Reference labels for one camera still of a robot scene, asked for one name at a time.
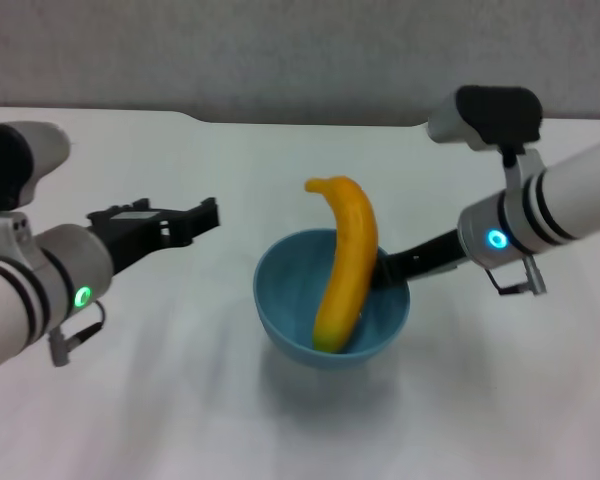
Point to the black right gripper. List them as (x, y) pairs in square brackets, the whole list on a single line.
[(432, 257)]

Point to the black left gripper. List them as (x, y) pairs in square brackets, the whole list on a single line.
[(130, 235)]

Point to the yellow banana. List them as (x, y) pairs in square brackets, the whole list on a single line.
[(350, 260)]

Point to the blue plastic bowl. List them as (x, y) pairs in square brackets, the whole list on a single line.
[(290, 320)]

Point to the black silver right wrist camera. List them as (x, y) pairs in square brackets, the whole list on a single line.
[(495, 115)]

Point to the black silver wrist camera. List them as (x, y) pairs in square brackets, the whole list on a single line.
[(495, 115), (10, 165)]

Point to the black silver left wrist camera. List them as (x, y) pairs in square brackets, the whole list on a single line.
[(10, 165)]

